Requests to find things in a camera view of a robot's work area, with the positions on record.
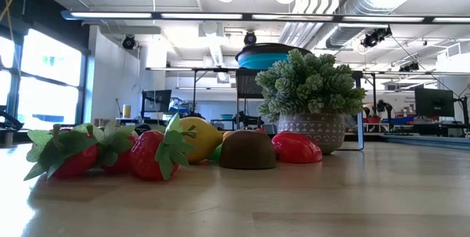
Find green plant in patterned pot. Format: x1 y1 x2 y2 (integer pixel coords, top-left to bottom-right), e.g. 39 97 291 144
255 48 367 156

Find black computer monitor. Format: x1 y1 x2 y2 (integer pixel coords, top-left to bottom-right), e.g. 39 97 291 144
414 87 455 117
142 89 173 113

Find red plastic strawberry green leaves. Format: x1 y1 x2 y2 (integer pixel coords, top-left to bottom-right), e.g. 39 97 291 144
23 123 99 182
130 114 198 183
87 119 142 175

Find long LED light bar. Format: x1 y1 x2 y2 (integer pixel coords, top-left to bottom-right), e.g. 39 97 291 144
61 9 470 24

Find blue collapsible bowl grey rim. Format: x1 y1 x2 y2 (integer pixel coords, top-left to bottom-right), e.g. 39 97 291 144
234 42 313 71

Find black table frame rails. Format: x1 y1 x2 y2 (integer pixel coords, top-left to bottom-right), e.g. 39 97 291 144
381 134 470 152

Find yellow plastic lemon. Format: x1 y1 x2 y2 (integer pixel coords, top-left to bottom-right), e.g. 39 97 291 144
178 116 223 164

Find large window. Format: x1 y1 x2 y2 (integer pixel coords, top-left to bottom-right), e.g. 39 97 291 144
0 27 89 128

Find red plastic bell pepper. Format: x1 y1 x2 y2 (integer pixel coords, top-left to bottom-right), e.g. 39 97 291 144
271 131 323 164

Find black workbench frame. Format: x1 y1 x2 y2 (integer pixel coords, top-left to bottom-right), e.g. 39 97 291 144
145 67 239 120

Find black ceiling camera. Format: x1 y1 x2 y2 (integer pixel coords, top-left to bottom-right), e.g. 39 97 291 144
399 62 421 73
122 34 137 50
243 30 258 46
361 26 393 49

